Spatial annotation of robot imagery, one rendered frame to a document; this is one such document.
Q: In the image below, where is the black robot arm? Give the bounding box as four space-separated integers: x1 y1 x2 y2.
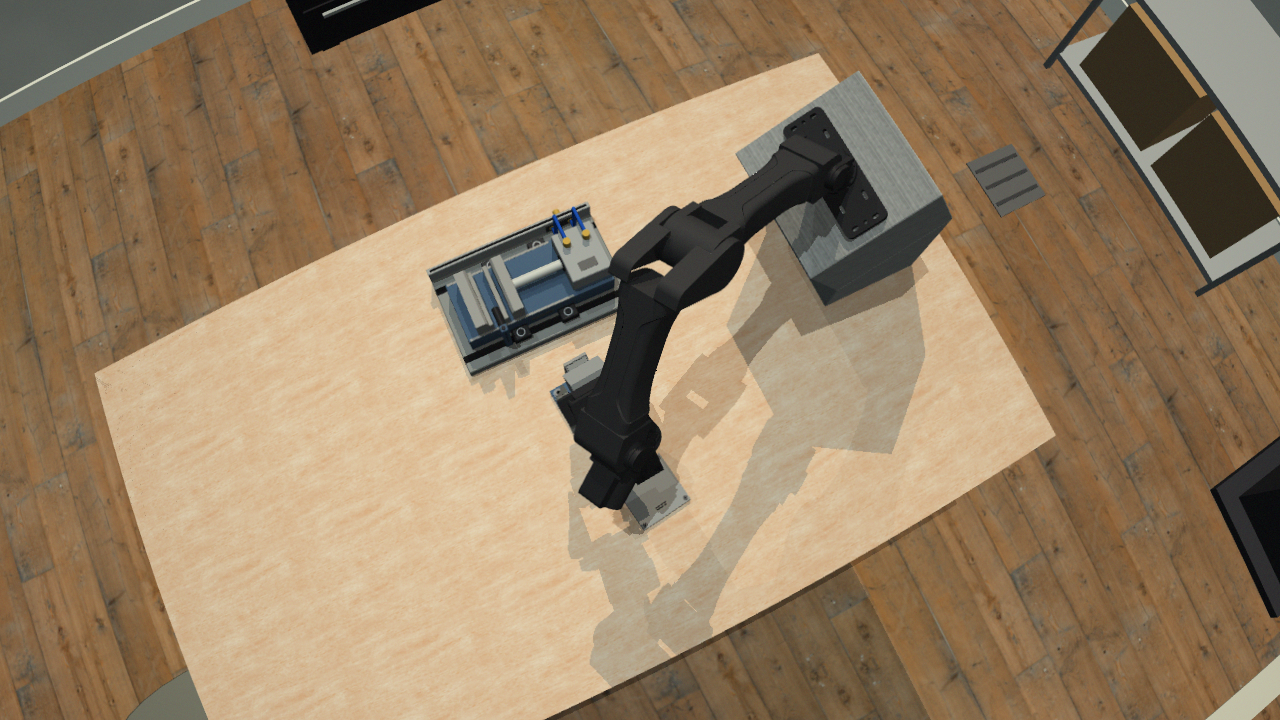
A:
573 108 888 510

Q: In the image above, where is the grey flat bar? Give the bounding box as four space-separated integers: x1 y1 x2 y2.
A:
467 272 495 331
483 265 509 323

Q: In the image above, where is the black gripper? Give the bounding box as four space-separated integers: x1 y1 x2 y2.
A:
556 377 599 432

